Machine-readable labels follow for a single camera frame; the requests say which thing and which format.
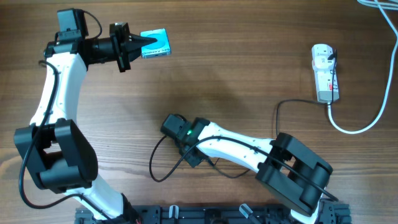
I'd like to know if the white charger adapter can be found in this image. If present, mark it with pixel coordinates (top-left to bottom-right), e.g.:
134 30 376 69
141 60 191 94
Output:
312 54 335 71

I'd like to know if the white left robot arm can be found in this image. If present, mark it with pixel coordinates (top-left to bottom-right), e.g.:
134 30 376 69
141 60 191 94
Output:
14 8 155 223

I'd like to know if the black USB charger cable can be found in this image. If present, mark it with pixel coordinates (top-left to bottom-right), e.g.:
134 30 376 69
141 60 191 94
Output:
205 49 338 180

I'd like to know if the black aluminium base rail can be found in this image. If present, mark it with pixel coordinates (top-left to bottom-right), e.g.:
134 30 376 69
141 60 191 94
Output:
74 203 352 224

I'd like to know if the blue Samsung Galaxy phone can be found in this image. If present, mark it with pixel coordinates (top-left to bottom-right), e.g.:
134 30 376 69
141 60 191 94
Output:
140 28 172 59

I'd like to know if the white power strip cable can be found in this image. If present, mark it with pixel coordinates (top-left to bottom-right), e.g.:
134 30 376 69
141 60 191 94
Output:
326 0 398 135

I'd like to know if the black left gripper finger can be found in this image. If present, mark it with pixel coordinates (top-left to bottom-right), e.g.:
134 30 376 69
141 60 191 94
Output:
128 48 142 62
129 34 157 49

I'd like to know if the white cable bundle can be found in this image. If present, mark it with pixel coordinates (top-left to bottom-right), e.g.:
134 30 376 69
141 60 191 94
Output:
356 0 398 11

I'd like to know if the white power strip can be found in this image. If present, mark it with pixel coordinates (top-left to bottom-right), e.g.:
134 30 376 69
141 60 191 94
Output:
312 44 340 105

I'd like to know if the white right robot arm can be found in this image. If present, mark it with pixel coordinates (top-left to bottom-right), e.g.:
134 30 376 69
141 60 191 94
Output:
160 114 335 223

